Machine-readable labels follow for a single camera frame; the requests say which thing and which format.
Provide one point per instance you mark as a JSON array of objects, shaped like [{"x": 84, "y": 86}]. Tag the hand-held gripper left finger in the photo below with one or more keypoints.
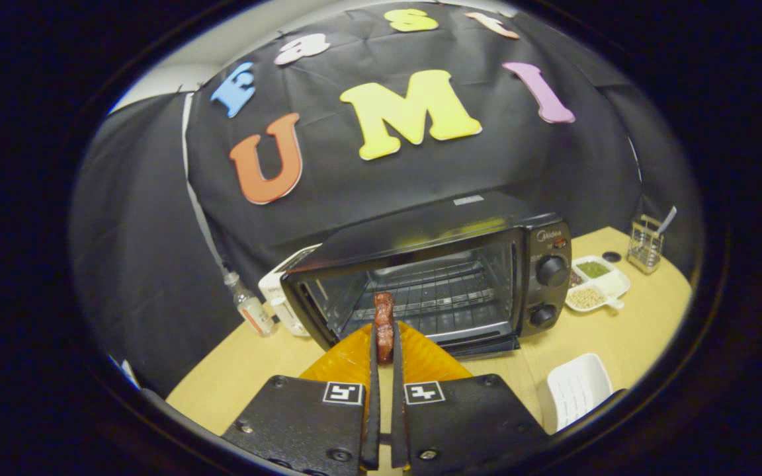
[{"x": 301, "y": 430}]

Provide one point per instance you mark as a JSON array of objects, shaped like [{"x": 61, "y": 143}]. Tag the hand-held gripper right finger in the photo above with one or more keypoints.
[{"x": 473, "y": 430}]

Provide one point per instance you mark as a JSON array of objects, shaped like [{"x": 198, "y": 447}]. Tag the brown meat cutlet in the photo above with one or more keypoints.
[{"x": 384, "y": 324}]

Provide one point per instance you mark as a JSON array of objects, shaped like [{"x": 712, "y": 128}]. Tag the black toaster oven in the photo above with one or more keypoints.
[{"x": 546, "y": 297}]

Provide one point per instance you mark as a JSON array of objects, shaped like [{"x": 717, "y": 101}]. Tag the white pop-up toaster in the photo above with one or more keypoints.
[{"x": 282, "y": 297}]

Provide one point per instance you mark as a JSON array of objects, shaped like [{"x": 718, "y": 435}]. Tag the white rectangular dish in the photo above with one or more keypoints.
[{"x": 579, "y": 390}]

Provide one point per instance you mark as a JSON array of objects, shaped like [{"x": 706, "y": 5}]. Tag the clear bottle with orange label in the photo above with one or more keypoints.
[{"x": 254, "y": 314}]

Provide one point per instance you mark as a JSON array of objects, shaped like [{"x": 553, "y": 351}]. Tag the white divided condiment dish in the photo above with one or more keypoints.
[{"x": 609, "y": 283}]

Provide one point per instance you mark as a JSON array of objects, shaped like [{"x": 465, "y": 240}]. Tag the small black round cap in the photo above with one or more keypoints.
[{"x": 612, "y": 256}]

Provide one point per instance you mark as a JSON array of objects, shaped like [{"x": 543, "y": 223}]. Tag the white spoon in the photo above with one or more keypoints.
[{"x": 668, "y": 219}]

